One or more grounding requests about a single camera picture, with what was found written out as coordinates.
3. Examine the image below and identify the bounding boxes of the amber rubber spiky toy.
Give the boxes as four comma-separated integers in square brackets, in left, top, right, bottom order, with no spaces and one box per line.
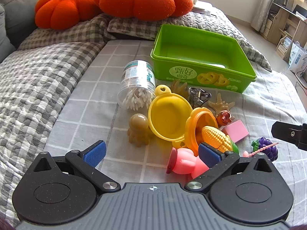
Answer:
[170,79,190,100]

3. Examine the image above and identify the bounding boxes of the green plastic box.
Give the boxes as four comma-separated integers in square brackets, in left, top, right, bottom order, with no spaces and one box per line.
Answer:
[150,24,257,94]

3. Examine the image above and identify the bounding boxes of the grey grid bed sheet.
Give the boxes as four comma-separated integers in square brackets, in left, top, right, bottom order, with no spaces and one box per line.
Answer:
[43,39,307,223]

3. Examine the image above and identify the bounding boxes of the toy corn cob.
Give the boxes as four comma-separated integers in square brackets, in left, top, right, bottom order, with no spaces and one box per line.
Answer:
[201,126,240,154]

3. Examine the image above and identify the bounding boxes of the pink rectangular block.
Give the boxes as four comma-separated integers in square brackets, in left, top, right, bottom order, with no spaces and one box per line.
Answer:
[221,120,250,143]

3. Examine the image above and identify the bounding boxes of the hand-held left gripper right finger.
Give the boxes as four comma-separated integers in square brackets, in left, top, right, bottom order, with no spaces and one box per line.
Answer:
[185,142,279,193]

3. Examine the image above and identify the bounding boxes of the grey checked quilt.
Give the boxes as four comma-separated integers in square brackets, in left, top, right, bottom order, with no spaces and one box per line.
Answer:
[0,5,272,221]

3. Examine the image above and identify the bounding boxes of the small wooden rack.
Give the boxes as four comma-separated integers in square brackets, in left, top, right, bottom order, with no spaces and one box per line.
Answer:
[276,35,294,60]

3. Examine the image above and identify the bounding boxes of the grey curtain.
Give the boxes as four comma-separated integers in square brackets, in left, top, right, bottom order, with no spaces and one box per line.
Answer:
[251,0,276,31]

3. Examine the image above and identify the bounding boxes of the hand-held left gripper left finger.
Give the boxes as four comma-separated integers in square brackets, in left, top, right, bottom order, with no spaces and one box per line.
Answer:
[24,140,121,194]

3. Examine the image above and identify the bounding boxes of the white paper sheets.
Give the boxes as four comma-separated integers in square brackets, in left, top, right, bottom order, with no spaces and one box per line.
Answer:
[192,1,211,15]

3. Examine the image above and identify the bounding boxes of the grey padded headboard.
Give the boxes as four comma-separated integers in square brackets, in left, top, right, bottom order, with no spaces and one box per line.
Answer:
[0,0,60,63]

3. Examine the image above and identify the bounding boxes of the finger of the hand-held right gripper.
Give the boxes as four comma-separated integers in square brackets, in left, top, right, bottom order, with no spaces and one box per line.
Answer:
[271,121,307,152]

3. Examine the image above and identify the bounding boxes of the small orange toy crab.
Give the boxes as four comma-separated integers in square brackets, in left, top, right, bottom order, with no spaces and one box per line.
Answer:
[216,110,235,126]

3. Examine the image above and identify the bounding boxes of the amber rubber octopus toy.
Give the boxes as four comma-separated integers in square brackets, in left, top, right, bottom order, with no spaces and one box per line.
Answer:
[127,113,154,147]

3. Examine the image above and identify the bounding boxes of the pink beaded stick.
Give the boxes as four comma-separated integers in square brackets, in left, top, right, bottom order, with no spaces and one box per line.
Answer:
[243,142,279,158]

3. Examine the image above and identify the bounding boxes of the yellow plastic toy bowl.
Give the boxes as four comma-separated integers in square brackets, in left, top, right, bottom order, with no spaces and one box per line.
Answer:
[148,85,193,142]

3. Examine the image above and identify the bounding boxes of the orange pumpkin cushion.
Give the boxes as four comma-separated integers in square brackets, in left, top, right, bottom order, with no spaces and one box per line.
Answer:
[35,0,102,30]
[93,0,193,21]

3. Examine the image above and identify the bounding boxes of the clear cotton swab jar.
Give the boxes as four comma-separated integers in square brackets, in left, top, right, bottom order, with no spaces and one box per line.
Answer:
[117,60,156,112]

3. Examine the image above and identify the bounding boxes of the pink rubber toy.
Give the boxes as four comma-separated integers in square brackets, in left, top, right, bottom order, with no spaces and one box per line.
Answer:
[166,147,210,179]

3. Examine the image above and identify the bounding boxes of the purple toy grapes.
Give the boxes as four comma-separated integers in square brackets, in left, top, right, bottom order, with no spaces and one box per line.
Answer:
[251,137,279,161]

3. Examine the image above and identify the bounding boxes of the wooden desk with shelves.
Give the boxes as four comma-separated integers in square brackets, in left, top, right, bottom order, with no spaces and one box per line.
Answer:
[260,0,307,60]

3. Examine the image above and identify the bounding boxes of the tan dried starfish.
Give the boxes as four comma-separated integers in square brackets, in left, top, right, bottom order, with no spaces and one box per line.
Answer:
[207,93,235,115]

